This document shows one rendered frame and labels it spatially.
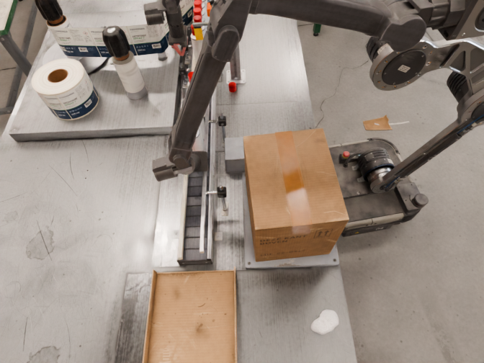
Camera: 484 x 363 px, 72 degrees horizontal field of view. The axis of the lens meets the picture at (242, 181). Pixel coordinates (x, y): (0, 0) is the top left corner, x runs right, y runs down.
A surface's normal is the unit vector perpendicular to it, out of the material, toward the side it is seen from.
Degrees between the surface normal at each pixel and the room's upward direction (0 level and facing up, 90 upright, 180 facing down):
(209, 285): 0
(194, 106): 84
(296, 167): 0
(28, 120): 0
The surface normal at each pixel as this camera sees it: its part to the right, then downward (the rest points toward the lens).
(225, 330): -0.04, -0.51
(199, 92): 0.12, 0.80
